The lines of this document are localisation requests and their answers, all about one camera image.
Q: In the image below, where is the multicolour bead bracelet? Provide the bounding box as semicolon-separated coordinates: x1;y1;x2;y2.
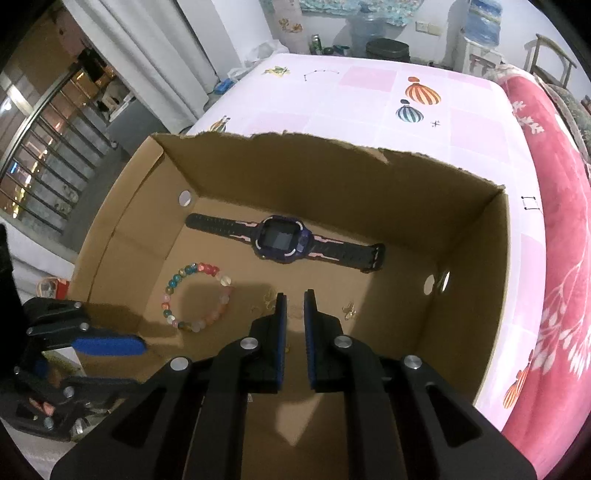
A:
161;262;235;333

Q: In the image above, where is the white curtain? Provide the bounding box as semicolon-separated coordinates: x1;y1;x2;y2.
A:
64;0;218;133

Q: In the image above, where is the purple kids smartwatch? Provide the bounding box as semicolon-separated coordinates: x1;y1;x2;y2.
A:
185;213;386;273

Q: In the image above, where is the teal patterned hanging cloth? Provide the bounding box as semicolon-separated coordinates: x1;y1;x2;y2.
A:
300;0;424;27

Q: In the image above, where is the black trash bin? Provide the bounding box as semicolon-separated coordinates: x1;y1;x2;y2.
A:
366;38;411;63

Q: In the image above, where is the pink floral blanket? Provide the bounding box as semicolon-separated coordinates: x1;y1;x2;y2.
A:
492;65;590;479

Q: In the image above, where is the wooden chair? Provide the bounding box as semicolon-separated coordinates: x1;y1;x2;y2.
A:
525;33;577;88

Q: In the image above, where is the brown cardboard box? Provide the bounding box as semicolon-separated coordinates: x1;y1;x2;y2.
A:
68;133;508;479

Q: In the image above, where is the water cooler bottle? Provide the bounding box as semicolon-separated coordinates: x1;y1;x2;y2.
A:
463;0;503;47

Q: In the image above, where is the metal window railing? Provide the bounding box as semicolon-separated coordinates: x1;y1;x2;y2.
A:
1;64;117;239

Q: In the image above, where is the gold chain jewelry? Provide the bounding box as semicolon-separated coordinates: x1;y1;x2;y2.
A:
250;289;276;317

